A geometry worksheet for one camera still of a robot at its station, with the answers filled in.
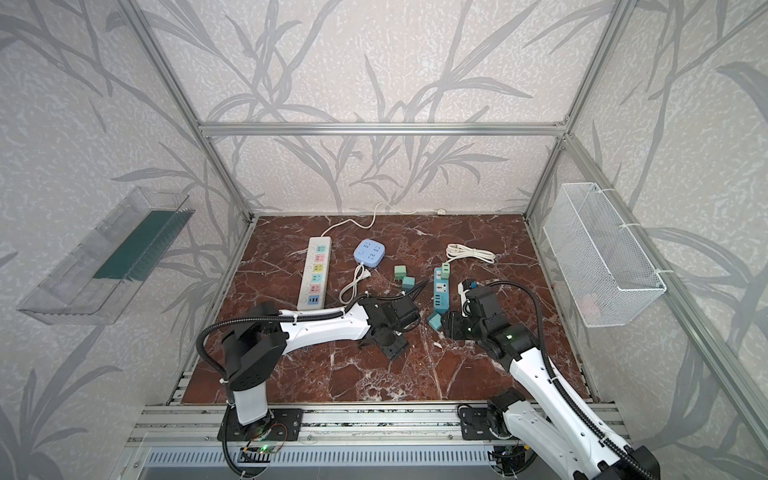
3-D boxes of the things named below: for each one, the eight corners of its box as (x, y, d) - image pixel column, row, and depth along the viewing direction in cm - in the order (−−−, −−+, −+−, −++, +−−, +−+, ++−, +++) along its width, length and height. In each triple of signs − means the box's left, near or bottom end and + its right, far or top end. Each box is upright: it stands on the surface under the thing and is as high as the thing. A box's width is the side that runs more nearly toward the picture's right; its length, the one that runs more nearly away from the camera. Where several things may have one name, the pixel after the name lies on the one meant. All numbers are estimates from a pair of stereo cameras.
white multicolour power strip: (299, 311, 96) (296, 306, 94) (310, 242, 115) (308, 237, 112) (325, 309, 97) (323, 304, 94) (332, 241, 115) (331, 235, 112)
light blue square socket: (353, 267, 107) (352, 262, 104) (356, 243, 114) (355, 238, 112) (383, 267, 107) (383, 262, 104) (385, 243, 114) (384, 238, 112)
